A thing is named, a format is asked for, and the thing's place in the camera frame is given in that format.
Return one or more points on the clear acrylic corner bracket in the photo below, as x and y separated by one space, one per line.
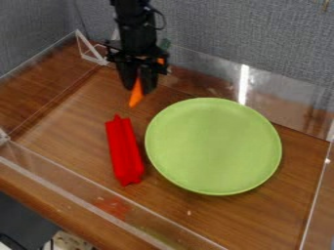
92 52

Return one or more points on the clear acrylic enclosure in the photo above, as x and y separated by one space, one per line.
57 99

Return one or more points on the orange toy carrot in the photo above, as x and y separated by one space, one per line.
136 95

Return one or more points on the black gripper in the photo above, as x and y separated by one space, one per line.
127 65

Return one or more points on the green round plate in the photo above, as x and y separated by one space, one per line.
212 146

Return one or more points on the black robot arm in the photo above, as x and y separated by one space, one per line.
136 25

